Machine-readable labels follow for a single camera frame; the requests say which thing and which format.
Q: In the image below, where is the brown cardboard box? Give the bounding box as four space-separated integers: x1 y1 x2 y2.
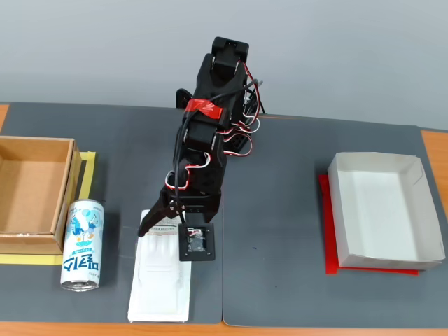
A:
0 135 83 256

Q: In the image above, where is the white packaged sandwich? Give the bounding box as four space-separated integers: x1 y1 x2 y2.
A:
126 209 193 324

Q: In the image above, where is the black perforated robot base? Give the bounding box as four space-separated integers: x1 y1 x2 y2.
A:
223 131 254 153

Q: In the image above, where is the yellow tape corner piece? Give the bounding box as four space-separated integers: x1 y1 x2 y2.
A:
77 150 97 204

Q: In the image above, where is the dark gray table mat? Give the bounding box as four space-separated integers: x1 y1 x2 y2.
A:
0 101 225 325
221 113 448 330

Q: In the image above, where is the gray white paper box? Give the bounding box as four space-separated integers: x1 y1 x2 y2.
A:
326 150 447 272

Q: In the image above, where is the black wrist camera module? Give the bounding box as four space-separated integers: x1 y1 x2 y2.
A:
178 223 216 263

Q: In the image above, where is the red tape band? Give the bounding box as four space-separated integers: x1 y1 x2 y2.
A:
183 98 225 120

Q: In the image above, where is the white blue drink can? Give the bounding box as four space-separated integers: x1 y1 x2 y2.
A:
59 198 106 293

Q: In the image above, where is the yellow tape straight strip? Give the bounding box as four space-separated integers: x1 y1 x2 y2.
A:
0 253 64 266

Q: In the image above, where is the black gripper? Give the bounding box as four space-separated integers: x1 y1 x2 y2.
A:
136 188 224 239

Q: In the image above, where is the black table clamp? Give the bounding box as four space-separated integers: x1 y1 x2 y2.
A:
175 88 195 108

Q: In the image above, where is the red paper sheet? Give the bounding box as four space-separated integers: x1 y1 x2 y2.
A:
317 173 420 277

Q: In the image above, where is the red white servo wire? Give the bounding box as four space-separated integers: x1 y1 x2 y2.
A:
216 61 263 159
164 153 213 192

